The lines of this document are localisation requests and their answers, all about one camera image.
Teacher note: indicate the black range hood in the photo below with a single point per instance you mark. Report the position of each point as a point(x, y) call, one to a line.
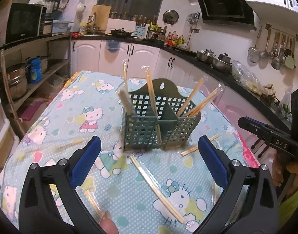
point(235, 13)

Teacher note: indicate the steel pot on shelf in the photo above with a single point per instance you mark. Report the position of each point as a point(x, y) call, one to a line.
point(17, 80)

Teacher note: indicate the wooden shelf unit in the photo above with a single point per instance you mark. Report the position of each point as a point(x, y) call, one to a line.
point(49, 67)

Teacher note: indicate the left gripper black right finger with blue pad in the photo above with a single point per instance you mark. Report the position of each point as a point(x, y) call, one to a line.
point(259, 213)

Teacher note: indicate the person's hand holding gripper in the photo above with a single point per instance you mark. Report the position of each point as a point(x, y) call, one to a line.
point(281, 173)

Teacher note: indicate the chopstick pair long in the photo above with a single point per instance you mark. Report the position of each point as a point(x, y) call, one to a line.
point(150, 182)

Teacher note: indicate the Hello Kitty tablecloth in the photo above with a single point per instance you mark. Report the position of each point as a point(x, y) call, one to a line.
point(89, 106)

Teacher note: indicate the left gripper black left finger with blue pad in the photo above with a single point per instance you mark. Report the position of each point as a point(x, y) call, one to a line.
point(38, 212)

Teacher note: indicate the blue plastic canister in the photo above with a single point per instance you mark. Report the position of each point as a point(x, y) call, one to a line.
point(34, 70)

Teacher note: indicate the green plastic utensil caddy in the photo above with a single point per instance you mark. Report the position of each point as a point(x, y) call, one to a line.
point(145, 131)

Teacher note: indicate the black microwave oven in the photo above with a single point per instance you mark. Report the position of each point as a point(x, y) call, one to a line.
point(25, 21)

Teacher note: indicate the white kitchen cabinets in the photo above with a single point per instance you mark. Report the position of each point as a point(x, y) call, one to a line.
point(106, 56)

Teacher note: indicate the wooden cutting board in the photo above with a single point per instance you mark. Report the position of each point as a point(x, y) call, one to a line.
point(99, 16)

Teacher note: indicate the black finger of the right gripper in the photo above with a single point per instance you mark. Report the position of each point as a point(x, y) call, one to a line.
point(271, 136)

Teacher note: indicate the short wrapped chopstick pair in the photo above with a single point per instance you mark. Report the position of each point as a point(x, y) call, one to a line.
point(94, 204)

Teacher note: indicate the steel pots on counter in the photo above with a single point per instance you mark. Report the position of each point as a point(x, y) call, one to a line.
point(222, 63)

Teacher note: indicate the hanging utensil rack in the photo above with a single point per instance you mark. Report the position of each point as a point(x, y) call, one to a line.
point(279, 47)

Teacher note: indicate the sauce bottles on counter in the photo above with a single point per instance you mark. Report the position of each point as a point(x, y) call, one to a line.
point(173, 39)

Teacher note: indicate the chopstick pair beside caddy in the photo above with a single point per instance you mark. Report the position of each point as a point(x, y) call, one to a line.
point(204, 143)

